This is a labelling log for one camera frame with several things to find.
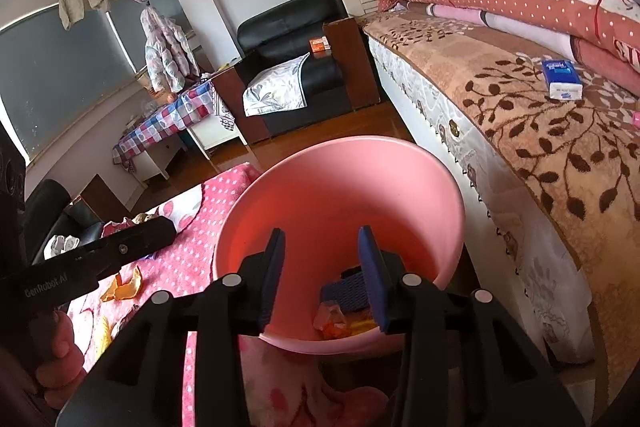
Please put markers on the floral white pillowcase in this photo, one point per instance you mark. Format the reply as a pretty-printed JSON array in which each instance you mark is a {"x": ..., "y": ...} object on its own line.
[{"x": 275, "y": 87}]

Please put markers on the pink polka dot quilt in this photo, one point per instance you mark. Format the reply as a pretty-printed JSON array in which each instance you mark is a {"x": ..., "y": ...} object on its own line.
[{"x": 525, "y": 2}]

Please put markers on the white desk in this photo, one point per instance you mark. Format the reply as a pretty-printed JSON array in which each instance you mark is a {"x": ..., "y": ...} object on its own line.
[{"x": 215, "y": 129}]

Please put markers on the pink plastic basin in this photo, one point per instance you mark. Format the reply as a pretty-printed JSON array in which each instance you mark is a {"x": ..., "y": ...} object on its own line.
[{"x": 330, "y": 197}]

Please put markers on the black leather armchair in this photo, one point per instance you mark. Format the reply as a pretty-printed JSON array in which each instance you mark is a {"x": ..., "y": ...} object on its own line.
[{"x": 280, "y": 22}]

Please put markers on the black leather sofa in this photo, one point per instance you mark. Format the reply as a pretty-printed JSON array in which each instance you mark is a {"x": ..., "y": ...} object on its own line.
[{"x": 47, "y": 207}]

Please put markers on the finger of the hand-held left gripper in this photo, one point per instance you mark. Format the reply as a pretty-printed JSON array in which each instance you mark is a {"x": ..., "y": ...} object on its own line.
[{"x": 130, "y": 244}]

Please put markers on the checkered cloth table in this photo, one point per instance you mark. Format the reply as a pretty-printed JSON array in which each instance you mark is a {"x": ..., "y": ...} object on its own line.
[{"x": 165, "y": 117}]

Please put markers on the pink polka dot blanket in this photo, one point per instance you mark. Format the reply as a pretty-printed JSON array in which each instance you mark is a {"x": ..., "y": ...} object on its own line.
[{"x": 195, "y": 247}]

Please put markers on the white crumpled cloth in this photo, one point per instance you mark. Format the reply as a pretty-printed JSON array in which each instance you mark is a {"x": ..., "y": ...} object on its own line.
[{"x": 62, "y": 246}]

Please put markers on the yellow wrapper scrap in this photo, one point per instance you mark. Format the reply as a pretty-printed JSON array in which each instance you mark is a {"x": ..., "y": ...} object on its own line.
[{"x": 102, "y": 334}]

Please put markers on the person's left hand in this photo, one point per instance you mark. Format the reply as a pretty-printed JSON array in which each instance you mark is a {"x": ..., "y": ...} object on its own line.
[{"x": 62, "y": 357}]

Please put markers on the pink rolled mat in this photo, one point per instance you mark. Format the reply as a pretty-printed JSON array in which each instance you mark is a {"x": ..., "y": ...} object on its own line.
[{"x": 465, "y": 14}]

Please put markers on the hanging printed puffer jacket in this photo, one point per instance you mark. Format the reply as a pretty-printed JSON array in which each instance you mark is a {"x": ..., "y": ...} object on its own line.
[{"x": 165, "y": 52}]

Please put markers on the orange box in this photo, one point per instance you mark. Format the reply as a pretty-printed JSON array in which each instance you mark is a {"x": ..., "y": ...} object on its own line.
[{"x": 320, "y": 44}]

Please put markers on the orange peel pieces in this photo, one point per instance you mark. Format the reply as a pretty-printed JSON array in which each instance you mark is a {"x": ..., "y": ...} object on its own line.
[{"x": 125, "y": 289}]

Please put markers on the bed with brown blanket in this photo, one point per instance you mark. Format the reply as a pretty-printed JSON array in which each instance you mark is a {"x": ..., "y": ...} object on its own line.
[{"x": 525, "y": 117}]

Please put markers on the blue white tissue pack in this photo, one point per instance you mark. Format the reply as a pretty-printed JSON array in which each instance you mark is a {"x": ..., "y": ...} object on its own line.
[{"x": 562, "y": 79}]

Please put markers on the pink tube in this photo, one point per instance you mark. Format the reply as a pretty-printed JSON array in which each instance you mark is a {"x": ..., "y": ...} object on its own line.
[{"x": 637, "y": 118}]

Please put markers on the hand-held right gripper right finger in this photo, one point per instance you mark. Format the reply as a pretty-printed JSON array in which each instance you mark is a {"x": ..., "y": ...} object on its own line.
[{"x": 372, "y": 277}]

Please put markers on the white bed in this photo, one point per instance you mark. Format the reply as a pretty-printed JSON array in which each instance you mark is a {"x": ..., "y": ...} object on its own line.
[{"x": 425, "y": 92}]

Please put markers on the yellow plastic bag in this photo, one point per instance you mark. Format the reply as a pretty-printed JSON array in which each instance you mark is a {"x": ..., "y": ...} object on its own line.
[{"x": 367, "y": 326}]

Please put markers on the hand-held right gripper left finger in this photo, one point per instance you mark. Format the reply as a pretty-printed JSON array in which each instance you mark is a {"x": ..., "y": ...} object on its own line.
[{"x": 272, "y": 277}]

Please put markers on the blue foam net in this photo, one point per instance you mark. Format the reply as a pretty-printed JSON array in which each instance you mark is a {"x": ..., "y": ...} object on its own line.
[{"x": 342, "y": 294}]

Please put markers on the window with grey blind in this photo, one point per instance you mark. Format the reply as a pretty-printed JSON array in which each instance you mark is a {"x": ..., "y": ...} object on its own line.
[{"x": 65, "y": 72}]

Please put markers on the orange clear wrapper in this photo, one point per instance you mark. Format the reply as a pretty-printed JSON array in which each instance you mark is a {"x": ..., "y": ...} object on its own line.
[{"x": 332, "y": 327}]

